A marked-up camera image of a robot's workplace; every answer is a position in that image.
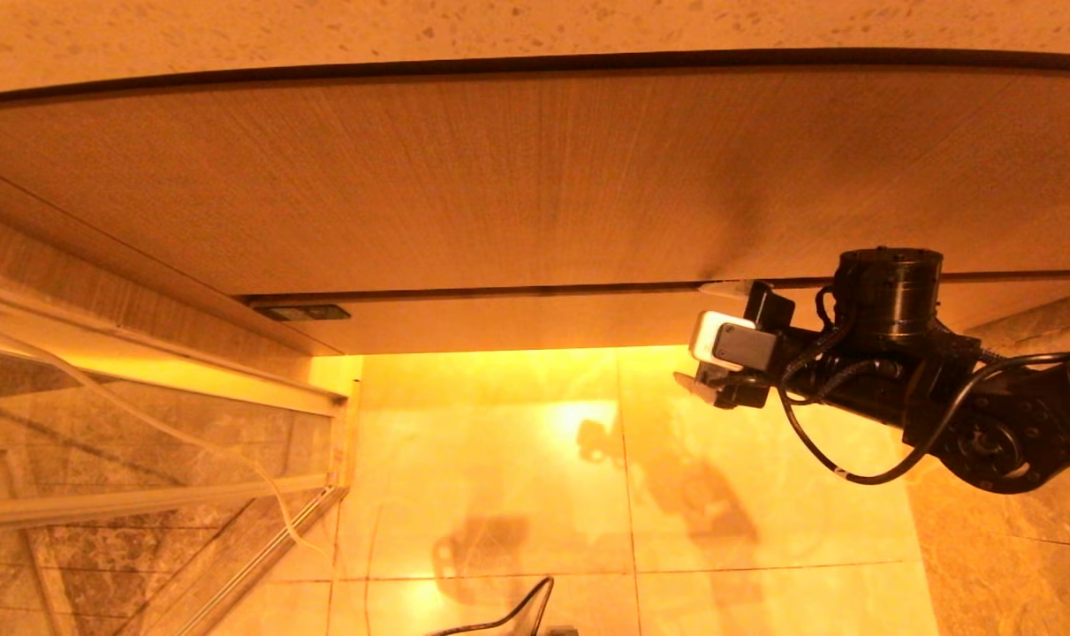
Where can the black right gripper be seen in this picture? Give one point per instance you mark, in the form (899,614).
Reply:
(771,305)

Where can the wooden drawer with cutout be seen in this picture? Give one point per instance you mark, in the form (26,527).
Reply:
(543,322)

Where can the wooden vanity cabinet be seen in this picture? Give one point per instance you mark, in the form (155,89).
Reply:
(534,177)

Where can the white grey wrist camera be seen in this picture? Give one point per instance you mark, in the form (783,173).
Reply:
(738,344)

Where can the small black sensor switch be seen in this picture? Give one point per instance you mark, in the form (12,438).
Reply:
(305,312)

